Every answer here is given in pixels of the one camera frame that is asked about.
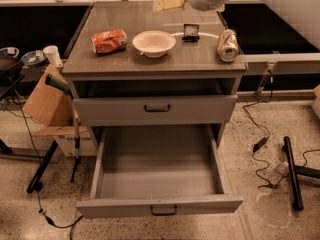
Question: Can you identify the grey drawer cabinet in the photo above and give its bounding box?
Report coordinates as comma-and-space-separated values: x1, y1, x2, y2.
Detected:
63, 1, 246, 138

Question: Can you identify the closed grey upper drawer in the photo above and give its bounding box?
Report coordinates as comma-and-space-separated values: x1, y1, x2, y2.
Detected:
73, 95, 237, 126

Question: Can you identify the open grey lower drawer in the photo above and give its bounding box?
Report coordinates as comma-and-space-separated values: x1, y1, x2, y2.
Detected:
77, 125, 243, 218

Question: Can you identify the white paper bowl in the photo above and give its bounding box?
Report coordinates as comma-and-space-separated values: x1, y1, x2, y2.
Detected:
132, 31, 176, 58

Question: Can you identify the gold soda can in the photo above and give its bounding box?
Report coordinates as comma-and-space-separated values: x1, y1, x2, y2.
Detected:
217, 29, 239, 62

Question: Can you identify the crushed orange soda can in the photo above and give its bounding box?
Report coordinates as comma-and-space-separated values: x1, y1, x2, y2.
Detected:
91, 29, 127, 54

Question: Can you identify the white paper cup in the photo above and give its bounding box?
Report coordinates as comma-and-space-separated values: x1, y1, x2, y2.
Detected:
43, 45, 63, 68

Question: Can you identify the blue bowl with item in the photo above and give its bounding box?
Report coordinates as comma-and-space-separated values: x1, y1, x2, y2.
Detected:
22, 50, 47, 67

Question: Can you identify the brown cardboard box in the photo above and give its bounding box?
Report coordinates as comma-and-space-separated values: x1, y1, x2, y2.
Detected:
22, 63, 98, 158

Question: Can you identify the blue bowl far left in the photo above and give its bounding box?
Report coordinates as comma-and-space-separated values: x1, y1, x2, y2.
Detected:
0, 47, 19, 59

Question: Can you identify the clear plastic bottle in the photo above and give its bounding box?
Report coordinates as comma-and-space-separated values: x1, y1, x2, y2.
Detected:
269, 161, 289, 185

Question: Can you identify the black chair leg base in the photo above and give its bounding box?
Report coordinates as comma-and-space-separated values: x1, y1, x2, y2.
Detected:
283, 136, 320, 211

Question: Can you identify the black stand leg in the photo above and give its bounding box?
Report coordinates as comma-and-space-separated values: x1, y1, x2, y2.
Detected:
26, 141, 58, 194

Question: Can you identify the green handled tool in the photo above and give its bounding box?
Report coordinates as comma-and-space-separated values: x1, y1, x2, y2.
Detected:
45, 74, 72, 96

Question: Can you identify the black power adapter cable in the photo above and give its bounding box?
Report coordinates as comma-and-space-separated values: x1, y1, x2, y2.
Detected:
241, 71, 284, 190

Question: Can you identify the black floor cable left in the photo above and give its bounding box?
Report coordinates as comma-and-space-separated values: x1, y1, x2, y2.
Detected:
9, 93, 84, 240

